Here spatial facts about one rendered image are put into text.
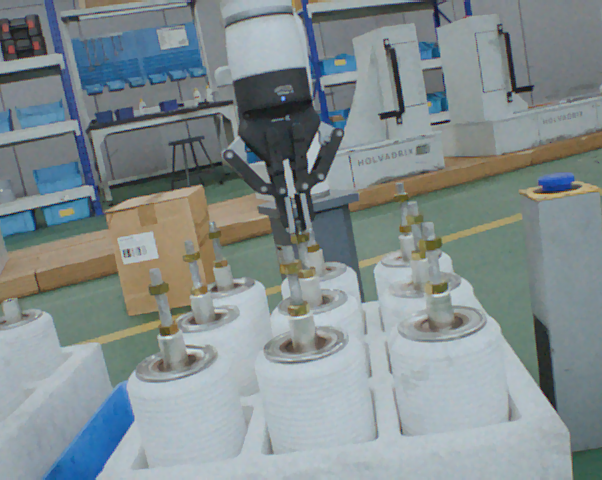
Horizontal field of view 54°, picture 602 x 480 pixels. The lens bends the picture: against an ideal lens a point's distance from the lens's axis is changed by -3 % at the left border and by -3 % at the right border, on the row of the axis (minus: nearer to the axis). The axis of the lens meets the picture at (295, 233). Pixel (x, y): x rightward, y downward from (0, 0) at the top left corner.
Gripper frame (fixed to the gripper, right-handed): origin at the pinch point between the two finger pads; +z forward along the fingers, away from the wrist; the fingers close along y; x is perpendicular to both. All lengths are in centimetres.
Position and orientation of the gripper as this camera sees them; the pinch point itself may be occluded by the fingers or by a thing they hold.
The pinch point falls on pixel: (295, 212)
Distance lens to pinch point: 62.1
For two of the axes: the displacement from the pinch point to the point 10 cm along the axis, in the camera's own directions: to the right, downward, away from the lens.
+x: -2.5, -1.3, 9.6
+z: 1.8, 9.7, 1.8
